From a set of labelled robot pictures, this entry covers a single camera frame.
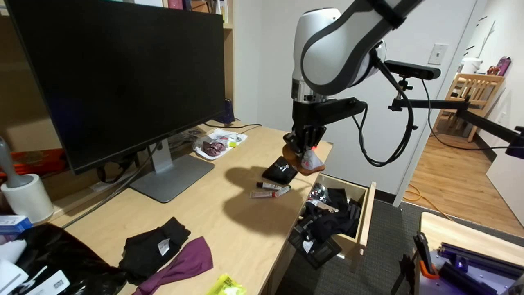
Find purple bottle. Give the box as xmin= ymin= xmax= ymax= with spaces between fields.
xmin=491 ymin=54 xmax=514 ymax=77

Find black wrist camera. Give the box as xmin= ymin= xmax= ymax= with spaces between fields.
xmin=326 ymin=97 xmax=368 ymax=126

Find white and red snack packet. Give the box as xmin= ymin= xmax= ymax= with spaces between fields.
xmin=193 ymin=128 xmax=249 ymax=162

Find white tube with dark cap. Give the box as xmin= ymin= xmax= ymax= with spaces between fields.
xmin=255 ymin=180 xmax=285 ymax=192

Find light wooden drawer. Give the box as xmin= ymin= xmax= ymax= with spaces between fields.
xmin=285 ymin=172 xmax=378 ymax=262

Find white light switch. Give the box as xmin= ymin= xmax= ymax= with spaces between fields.
xmin=425 ymin=41 xmax=450 ymax=67

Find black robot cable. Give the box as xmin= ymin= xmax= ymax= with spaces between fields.
xmin=350 ymin=47 xmax=419 ymax=169

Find light wooden furniture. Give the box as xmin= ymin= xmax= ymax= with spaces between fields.
xmin=435 ymin=72 xmax=506 ymax=138

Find orange floor cable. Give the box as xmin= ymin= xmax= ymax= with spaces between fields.
xmin=406 ymin=182 xmax=455 ymax=219

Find black folded cloth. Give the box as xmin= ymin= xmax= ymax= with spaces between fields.
xmin=118 ymin=216 xmax=191 ymax=285

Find orange and white plush toy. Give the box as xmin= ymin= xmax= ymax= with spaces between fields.
xmin=281 ymin=139 xmax=327 ymax=177

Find grey monitor stand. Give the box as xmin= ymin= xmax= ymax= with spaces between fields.
xmin=129 ymin=138 xmax=216 ymax=205

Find orange and black tool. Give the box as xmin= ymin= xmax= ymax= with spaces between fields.
xmin=412 ymin=231 xmax=439 ymax=282

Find black computer monitor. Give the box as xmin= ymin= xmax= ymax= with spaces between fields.
xmin=3 ymin=0 xmax=226 ymax=175

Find purple cloth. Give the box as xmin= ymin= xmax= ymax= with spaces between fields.
xmin=132 ymin=236 xmax=214 ymax=295

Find black pouch with white logo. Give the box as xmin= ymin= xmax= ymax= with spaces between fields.
xmin=260 ymin=156 xmax=299 ymax=185

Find black monitor cables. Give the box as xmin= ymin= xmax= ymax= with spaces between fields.
xmin=96 ymin=146 xmax=157 ymax=185

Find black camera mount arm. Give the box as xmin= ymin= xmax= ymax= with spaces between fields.
xmin=388 ymin=79 xmax=524 ymax=160

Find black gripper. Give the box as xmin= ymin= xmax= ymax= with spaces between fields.
xmin=281 ymin=97 xmax=331 ymax=152

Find black clothes pile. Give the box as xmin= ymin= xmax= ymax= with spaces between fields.
xmin=286 ymin=182 xmax=363 ymax=270

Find white barcode label packet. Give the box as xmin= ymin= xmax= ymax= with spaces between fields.
xmin=23 ymin=269 xmax=72 ymax=295

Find blue and white box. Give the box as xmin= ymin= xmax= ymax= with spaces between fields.
xmin=0 ymin=213 xmax=34 ymax=244

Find light wooden side table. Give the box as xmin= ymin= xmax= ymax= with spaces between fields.
xmin=416 ymin=211 xmax=524 ymax=269

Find purple plastic case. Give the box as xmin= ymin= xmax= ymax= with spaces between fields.
xmin=435 ymin=242 xmax=524 ymax=295

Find red box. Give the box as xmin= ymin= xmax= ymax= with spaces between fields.
xmin=8 ymin=147 xmax=69 ymax=177

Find white lint roller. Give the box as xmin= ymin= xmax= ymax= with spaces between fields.
xmin=0 ymin=136 xmax=55 ymax=226

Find yellow-green packet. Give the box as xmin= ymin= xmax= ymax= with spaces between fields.
xmin=206 ymin=274 xmax=247 ymax=295

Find black bag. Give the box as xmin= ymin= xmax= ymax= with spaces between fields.
xmin=14 ymin=221 xmax=127 ymax=295

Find grey ribbed floor mat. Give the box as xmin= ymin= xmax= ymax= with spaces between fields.
xmin=275 ymin=198 xmax=424 ymax=295

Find black camera on mount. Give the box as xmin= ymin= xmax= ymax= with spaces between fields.
xmin=383 ymin=59 xmax=442 ymax=82

